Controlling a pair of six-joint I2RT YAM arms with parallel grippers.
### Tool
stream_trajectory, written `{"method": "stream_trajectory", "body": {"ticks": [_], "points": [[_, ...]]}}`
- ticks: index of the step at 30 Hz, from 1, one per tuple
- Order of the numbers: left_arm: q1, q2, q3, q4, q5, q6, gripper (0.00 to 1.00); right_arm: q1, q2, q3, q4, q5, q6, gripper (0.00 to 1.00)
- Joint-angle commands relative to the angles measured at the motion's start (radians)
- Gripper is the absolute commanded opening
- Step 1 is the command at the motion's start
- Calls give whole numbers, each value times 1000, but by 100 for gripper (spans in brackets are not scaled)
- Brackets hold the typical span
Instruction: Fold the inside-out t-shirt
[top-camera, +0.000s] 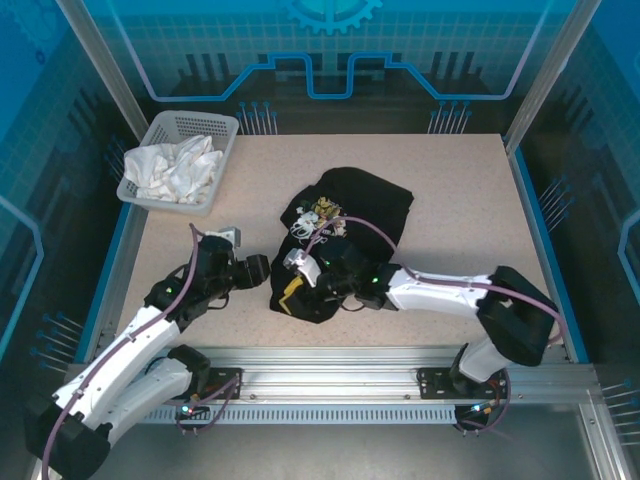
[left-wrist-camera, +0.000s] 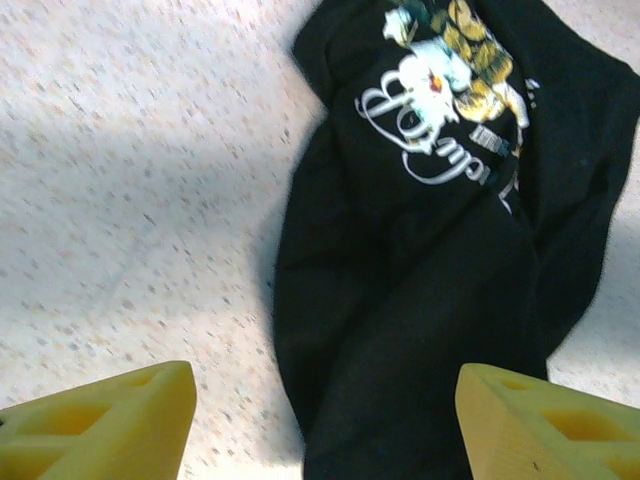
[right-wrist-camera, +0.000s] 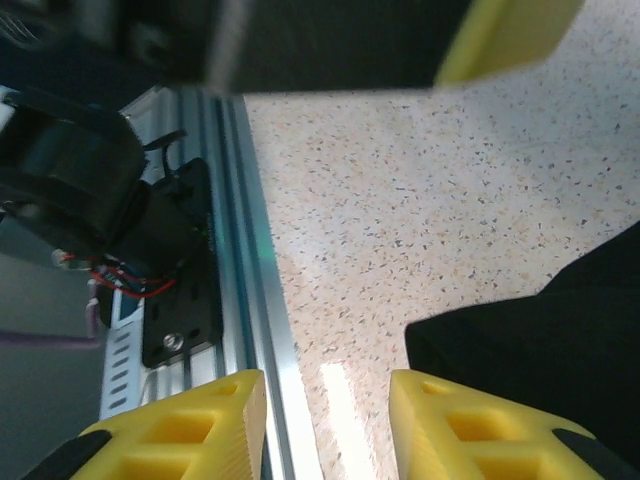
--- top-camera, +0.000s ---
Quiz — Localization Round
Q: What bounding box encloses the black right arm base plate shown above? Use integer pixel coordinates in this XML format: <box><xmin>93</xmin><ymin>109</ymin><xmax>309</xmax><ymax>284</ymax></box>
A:
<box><xmin>417</xmin><ymin>366</ymin><xmax>510</xmax><ymax>400</ymax></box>

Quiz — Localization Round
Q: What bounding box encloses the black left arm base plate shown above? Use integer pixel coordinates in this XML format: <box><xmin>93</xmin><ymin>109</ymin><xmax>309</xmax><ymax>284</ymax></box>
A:
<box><xmin>197</xmin><ymin>367</ymin><xmax>245</xmax><ymax>400</ymax></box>

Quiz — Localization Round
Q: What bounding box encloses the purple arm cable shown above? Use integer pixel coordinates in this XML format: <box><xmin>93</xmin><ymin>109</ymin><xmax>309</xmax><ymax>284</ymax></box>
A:
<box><xmin>42</xmin><ymin>223</ymin><xmax>246</xmax><ymax>476</ymax></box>
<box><xmin>302</xmin><ymin>215</ymin><xmax>565</xmax><ymax>436</ymax></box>

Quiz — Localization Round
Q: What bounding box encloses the aluminium frame post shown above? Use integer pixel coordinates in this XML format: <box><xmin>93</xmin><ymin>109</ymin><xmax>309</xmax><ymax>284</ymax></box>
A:
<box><xmin>501</xmin><ymin>0</ymin><xmax>605</xmax><ymax>155</ymax></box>
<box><xmin>53</xmin><ymin>0</ymin><xmax>170</xmax><ymax>157</ymax></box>

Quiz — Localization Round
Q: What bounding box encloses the aluminium mounting rail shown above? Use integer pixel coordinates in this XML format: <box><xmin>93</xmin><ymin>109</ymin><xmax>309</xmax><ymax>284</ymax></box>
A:
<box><xmin>62</xmin><ymin>346</ymin><xmax>599</xmax><ymax>405</ymax></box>

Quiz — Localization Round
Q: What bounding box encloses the left aluminium frame post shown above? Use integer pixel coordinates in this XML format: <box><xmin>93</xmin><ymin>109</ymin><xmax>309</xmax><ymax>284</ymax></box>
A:
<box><xmin>53</xmin><ymin>0</ymin><xmax>170</xmax><ymax>157</ymax></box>

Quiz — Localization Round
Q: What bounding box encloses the black floral print t-shirt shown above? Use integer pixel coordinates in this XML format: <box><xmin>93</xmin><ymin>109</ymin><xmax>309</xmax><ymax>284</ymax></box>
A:
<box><xmin>269</xmin><ymin>167</ymin><xmax>416</xmax><ymax>326</ymax></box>

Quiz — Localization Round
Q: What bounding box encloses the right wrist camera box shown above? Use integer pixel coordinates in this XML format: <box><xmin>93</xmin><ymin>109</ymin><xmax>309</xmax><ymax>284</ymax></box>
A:
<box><xmin>283</xmin><ymin>248</ymin><xmax>322</xmax><ymax>290</ymax></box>

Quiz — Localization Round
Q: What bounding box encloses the right aluminium frame post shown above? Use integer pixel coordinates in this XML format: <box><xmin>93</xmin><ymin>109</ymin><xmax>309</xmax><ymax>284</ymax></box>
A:
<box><xmin>501</xmin><ymin>0</ymin><xmax>605</xmax><ymax>155</ymax></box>

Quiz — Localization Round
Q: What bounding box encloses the grey plastic laundry basket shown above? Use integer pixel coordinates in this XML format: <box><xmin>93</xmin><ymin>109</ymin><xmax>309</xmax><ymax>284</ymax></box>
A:
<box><xmin>116</xmin><ymin>110</ymin><xmax>240</xmax><ymax>218</ymax></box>

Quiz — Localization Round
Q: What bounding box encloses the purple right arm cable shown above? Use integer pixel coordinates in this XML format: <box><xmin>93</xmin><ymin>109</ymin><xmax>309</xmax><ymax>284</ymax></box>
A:
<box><xmin>302</xmin><ymin>215</ymin><xmax>565</xmax><ymax>436</ymax></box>

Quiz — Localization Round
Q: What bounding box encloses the slotted grey cable duct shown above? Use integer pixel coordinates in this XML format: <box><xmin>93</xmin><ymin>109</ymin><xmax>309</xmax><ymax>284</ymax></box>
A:
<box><xmin>134</xmin><ymin>405</ymin><xmax>459</xmax><ymax>425</ymax></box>

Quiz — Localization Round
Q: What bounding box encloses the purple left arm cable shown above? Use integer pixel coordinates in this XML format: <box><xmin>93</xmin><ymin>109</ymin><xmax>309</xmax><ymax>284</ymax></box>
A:
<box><xmin>42</xmin><ymin>223</ymin><xmax>246</xmax><ymax>476</ymax></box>

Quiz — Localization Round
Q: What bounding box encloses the crumpled white t-shirt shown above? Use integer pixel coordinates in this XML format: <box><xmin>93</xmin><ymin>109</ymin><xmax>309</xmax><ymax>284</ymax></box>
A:
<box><xmin>123</xmin><ymin>133</ymin><xmax>225</xmax><ymax>205</ymax></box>

